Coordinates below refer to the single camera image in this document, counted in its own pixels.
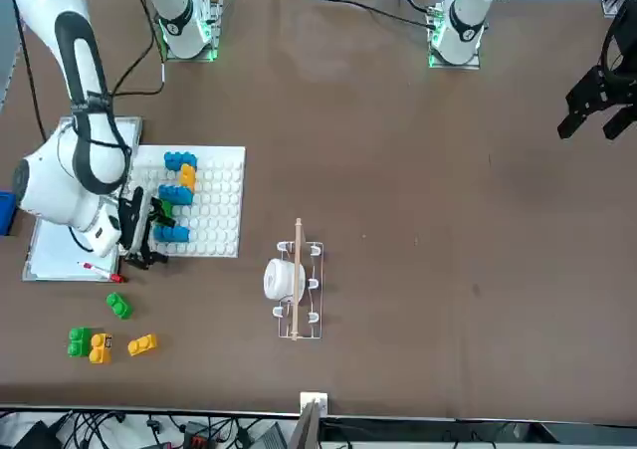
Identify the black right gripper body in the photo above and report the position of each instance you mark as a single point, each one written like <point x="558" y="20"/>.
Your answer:
<point x="133" y="220"/>

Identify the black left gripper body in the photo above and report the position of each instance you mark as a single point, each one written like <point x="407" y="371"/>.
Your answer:
<point x="607" y="88"/>

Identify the blue three-stud toy block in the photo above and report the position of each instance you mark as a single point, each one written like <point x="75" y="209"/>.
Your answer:
<point x="176" y="160"/>
<point x="179" y="194"/>
<point x="174" y="234"/>

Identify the red and white marker pen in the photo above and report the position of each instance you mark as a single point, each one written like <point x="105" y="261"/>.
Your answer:
<point x="118" y="278"/>

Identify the yellow two-stud toy block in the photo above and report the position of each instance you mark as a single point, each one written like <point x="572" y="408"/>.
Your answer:
<point x="143" y="345"/>
<point x="188" y="176"/>
<point x="99" y="350"/>

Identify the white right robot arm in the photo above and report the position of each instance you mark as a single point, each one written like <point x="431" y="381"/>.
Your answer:
<point x="50" y="190"/>

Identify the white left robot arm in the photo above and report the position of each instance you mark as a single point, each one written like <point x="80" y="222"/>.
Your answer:
<point x="468" y="16"/>

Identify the white studded baseplate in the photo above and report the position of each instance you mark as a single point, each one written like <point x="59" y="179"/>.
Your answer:
<point x="219" y="205"/>

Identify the metal-framed whiteboard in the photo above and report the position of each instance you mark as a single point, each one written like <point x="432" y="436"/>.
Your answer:
<point x="55" y="250"/>

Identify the blue whiteboard eraser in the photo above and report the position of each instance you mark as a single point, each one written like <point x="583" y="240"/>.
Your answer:
<point x="6" y="215"/>

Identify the wooden rack rod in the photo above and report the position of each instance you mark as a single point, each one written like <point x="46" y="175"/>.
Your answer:
<point x="298" y="235"/>

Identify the aluminium camera post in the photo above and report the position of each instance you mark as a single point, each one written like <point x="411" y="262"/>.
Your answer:
<point x="306" y="429"/>

